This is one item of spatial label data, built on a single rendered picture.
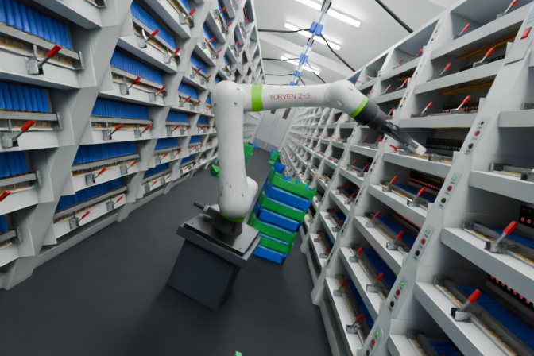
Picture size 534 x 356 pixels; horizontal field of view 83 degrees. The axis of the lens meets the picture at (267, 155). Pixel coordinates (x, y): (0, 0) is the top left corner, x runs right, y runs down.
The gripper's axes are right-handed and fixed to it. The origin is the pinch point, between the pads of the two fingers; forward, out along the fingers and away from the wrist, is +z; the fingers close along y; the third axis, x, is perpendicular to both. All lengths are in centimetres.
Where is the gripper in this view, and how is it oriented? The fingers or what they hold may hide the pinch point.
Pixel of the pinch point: (415, 147)
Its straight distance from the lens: 127.7
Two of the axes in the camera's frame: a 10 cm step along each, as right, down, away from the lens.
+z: 8.2, 5.7, 0.4
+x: 5.7, -8.2, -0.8
